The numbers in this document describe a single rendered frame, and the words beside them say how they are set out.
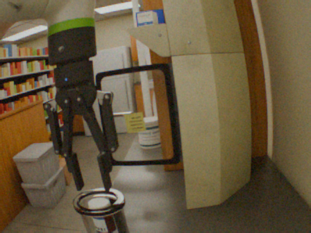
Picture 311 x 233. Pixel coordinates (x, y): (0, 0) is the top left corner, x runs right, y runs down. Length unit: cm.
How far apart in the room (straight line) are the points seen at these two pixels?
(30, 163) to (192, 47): 242
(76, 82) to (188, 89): 40
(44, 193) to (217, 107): 249
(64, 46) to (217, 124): 51
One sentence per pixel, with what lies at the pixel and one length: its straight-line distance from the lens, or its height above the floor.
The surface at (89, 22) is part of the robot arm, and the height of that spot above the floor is 149.
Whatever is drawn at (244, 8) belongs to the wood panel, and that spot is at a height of 162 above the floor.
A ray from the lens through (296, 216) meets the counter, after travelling 82.
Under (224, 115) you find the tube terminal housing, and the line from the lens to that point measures 81.
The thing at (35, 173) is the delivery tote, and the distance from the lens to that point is 296.
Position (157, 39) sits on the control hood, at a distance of 77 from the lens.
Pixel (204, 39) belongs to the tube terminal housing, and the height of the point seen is 145.
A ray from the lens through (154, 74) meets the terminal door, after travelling 109.
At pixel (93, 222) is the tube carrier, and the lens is 52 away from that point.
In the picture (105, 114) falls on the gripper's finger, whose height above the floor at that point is 133.
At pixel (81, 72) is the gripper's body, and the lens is 45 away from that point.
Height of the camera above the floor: 140
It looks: 11 degrees down
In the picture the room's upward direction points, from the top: 7 degrees counter-clockwise
